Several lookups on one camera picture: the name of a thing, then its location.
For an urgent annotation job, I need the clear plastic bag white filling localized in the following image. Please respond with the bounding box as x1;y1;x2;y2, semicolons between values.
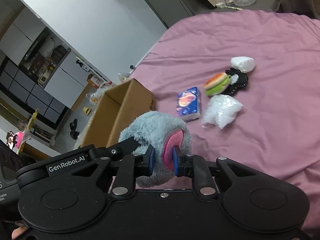
201;94;243;129

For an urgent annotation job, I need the white wrapped soft bundle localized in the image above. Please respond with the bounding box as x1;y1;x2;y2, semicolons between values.
231;56;256;73

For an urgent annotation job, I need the operator hand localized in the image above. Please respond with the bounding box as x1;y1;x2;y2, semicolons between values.
11;226;27;239

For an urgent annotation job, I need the cardboard box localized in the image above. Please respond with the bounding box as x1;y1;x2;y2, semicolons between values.
75;79;155;148

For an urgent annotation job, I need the yellow slipper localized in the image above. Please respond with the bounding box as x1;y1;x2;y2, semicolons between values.
83;107;92;115

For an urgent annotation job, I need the blue tissue pack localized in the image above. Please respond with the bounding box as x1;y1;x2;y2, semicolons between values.
176;87;201;122

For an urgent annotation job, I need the white plastic shopping bag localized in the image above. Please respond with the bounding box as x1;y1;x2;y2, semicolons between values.
86;81;115;105

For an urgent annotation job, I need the plush hamburger toy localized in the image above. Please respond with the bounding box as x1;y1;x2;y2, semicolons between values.
203;73;231;96

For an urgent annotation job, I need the black felt plush toy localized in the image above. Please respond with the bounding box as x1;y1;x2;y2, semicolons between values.
222;68;248;96

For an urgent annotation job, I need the pink bed sheet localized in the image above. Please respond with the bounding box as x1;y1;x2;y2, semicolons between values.
131;10;319;239

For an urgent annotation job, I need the white wall cabinet with shelves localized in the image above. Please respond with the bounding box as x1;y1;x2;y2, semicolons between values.
1;0;107;146

